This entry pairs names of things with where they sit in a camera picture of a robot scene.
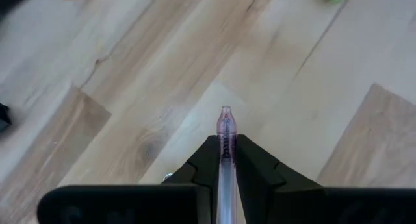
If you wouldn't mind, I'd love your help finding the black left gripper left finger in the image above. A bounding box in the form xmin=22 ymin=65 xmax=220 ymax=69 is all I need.
xmin=36 ymin=134 xmax=220 ymax=224

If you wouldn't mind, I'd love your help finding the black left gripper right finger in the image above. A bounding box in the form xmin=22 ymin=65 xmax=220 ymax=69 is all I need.
xmin=235 ymin=134 xmax=416 ymax=224

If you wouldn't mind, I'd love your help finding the purple pen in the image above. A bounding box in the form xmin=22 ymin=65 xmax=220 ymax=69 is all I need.
xmin=215 ymin=105 xmax=239 ymax=224

